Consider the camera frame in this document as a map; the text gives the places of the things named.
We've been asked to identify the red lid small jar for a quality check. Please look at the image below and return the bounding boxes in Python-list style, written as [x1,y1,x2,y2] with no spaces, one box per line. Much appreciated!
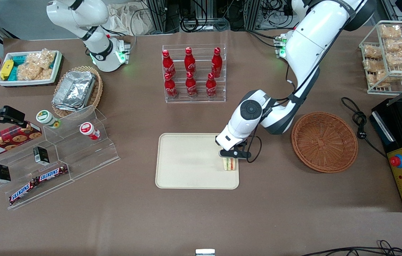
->
[80,122,101,140]

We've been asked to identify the rice cracker bag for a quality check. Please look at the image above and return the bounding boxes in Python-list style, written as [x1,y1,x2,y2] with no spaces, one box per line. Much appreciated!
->
[16,62,53,81]
[26,49,58,68]

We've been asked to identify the black cables at table edge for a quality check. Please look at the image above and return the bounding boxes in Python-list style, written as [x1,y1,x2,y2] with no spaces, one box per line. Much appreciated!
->
[300,240,402,256]

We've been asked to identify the red cola bottle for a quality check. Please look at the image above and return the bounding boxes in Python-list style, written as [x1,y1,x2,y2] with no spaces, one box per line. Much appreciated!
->
[211,47,223,77]
[184,47,197,75]
[161,49,176,78]
[164,73,178,100]
[185,71,199,98]
[206,73,218,99]

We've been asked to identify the clear bag fried snack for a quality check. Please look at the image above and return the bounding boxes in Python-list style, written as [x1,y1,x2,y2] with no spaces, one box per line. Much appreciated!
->
[379,24,402,40]
[366,70,392,88]
[363,45,383,60]
[362,58,388,72]
[385,38,402,67]

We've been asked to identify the Walkers shortbread cookie box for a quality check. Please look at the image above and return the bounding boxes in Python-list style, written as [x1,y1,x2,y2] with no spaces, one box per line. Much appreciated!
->
[0,121,43,161]

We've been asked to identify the clear acrylic stepped riser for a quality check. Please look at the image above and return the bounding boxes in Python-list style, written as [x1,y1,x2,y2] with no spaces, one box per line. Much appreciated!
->
[0,105,120,210]

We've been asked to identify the aluminium frame with cables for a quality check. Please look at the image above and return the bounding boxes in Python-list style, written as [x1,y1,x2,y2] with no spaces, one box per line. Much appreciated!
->
[145,0,294,33]

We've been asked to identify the white crumpled cloth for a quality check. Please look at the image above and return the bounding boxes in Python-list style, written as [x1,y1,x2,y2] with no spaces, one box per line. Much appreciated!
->
[106,1,152,36]

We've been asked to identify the empty brown wicker basket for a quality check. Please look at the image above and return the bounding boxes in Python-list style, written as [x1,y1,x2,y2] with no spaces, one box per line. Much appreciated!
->
[291,112,359,174]

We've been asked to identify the black appliance yellow panel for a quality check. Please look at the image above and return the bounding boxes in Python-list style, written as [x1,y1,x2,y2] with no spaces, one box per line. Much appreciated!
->
[369,96,402,213]

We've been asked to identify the small black carton box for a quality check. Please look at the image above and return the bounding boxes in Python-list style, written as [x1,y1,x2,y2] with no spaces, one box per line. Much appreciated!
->
[0,163,11,183]
[33,146,50,166]

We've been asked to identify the green lid small jar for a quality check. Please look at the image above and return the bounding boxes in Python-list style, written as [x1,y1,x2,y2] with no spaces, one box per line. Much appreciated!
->
[36,110,61,129]

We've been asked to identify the white rectangular snack bin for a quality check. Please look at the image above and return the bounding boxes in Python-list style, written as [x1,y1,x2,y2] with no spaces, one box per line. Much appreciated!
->
[0,50,63,88]

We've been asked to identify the beige plastic tray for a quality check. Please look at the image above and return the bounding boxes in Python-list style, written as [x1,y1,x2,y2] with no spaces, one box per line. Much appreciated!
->
[155,133,240,190]

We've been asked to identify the triangle sandwich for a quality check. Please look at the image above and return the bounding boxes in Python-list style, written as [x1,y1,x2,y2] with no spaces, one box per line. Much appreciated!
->
[223,158,239,172]

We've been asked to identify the clear acrylic bottle rack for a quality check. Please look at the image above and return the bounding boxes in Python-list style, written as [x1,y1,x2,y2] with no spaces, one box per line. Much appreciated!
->
[161,44,227,104]

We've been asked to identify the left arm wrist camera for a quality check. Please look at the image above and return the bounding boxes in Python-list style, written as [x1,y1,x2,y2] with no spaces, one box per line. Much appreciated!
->
[219,148,252,160]

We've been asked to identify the teal snack packet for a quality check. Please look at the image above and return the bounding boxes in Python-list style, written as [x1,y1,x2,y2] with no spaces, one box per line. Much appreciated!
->
[9,53,29,82]

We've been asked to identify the black power cord with plug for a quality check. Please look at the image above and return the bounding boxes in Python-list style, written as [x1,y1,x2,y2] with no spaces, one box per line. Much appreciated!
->
[341,96,388,159]

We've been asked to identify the wicker basket with foil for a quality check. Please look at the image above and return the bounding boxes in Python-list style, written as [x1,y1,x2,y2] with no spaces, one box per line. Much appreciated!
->
[51,65,104,118]

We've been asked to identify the yellow snack packet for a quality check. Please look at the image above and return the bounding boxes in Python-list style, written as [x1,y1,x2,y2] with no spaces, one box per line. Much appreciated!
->
[0,59,15,81]

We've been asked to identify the stacked aluminium foil containers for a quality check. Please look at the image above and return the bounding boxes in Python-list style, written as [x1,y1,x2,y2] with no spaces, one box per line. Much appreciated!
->
[52,70,97,112]

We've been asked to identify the Snickers chocolate bar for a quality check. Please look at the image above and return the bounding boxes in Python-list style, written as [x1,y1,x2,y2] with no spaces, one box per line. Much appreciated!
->
[9,178,39,206]
[36,164,69,183]

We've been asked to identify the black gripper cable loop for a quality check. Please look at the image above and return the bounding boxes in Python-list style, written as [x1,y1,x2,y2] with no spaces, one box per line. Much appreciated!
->
[246,135,263,164]

